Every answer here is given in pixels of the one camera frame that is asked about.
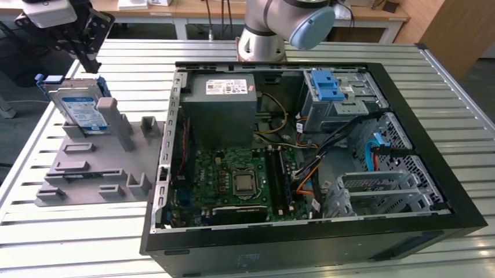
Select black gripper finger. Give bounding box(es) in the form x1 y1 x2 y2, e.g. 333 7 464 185
13 13 93 74
88 8 117 74

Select hard disk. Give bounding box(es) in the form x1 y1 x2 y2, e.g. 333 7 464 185
33 74 111 137

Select grey metal disk bay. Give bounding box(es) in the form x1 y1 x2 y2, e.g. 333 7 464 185
323 170 452 218

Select white cardboard box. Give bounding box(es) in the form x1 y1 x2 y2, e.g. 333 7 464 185
117 0 149 11

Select black waste bin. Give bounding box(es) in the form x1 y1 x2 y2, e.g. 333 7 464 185
0 21 50 87

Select grey metal desk foot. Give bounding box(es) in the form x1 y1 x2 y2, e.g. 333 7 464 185
0 95 18 119

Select grey parts rack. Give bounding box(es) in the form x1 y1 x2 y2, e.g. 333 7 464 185
33 97 165 207

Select grey power supply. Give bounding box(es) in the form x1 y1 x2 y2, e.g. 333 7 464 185
180 72 259 150

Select green motherboard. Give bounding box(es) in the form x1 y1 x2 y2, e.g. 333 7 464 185
169 146 312 229

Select blue plastic drive latch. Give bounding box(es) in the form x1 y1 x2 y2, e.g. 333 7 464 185
309 70 345 101

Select black CPU socket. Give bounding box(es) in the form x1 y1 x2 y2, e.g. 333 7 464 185
231 166 263 201

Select grey metal drive cage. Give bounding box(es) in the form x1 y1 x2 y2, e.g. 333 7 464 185
300 69 389 134

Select silver CPU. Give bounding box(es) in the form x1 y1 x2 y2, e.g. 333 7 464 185
233 173 257 193

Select black graphics card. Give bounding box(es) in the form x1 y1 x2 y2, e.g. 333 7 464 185
211 204 268 225

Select black PC case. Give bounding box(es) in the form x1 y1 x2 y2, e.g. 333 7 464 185
139 61 488 278

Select brown wooden cabinet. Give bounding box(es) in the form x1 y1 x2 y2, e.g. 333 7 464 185
396 0 495 82

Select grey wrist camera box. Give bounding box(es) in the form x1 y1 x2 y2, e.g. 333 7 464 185
21 0 79 29

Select wooden desk white frame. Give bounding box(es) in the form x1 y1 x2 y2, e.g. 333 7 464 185
0 0 411 44

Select red fan wire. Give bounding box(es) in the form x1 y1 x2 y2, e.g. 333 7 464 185
176 119 189 180

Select yellow wire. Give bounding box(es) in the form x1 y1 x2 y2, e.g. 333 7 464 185
253 92 289 136

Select grey white wire bundle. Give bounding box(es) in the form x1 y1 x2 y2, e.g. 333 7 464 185
253 131 309 149

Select red orange tagged wires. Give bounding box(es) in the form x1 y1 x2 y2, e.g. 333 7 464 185
293 115 323 149

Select black wire bundle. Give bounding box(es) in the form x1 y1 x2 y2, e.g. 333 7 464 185
297 111 384 186

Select orange flat wire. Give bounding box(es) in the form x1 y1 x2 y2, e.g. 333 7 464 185
296 173 315 199

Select blue wire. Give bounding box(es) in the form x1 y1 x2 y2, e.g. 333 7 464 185
364 132 384 172

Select black wire with plug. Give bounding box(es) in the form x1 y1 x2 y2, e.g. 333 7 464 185
376 146 417 159

